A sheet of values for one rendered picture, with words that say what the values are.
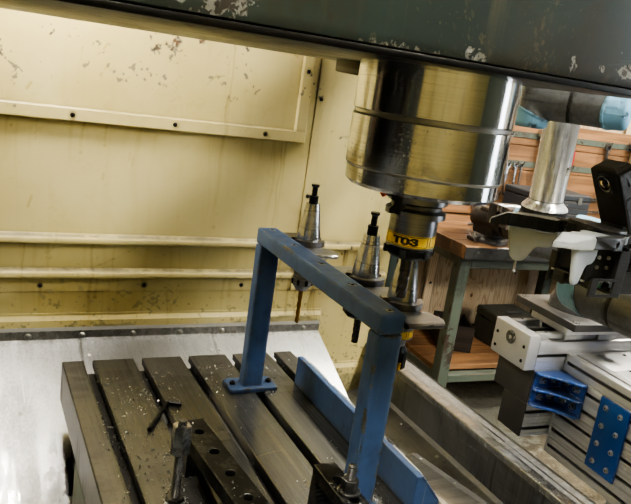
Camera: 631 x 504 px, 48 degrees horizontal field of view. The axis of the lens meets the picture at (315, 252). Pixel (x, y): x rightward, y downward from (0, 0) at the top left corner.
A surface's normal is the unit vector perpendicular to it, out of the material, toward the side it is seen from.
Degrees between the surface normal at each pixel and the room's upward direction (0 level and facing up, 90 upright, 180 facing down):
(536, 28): 90
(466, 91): 90
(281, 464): 0
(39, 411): 24
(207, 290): 90
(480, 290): 90
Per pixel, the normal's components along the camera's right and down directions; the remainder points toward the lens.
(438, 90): -0.15, 0.22
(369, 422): 0.42, 0.28
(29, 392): 0.30, -0.76
